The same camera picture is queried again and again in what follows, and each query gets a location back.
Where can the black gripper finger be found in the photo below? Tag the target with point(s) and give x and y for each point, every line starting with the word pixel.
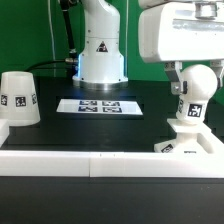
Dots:
pixel 173 72
pixel 218 67

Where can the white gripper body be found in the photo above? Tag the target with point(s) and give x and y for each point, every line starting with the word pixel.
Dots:
pixel 181 30

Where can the white lamp bulb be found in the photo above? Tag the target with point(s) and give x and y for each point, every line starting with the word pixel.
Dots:
pixel 201 86

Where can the white lamp base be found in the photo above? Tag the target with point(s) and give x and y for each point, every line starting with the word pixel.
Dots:
pixel 190 138

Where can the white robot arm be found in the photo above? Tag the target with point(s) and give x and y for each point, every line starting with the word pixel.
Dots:
pixel 100 65

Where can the white lamp shade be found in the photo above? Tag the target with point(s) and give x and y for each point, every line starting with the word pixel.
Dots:
pixel 18 99

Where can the white marker sheet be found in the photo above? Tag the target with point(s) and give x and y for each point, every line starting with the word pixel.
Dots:
pixel 99 107

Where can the white left fence wall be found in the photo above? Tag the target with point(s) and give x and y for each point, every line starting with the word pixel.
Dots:
pixel 4 130

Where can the white fence wall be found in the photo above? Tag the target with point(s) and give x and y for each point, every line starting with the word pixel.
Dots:
pixel 4 130
pixel 110 164

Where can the white front fence wall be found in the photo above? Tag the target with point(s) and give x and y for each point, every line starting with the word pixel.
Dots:
pixel 110 164

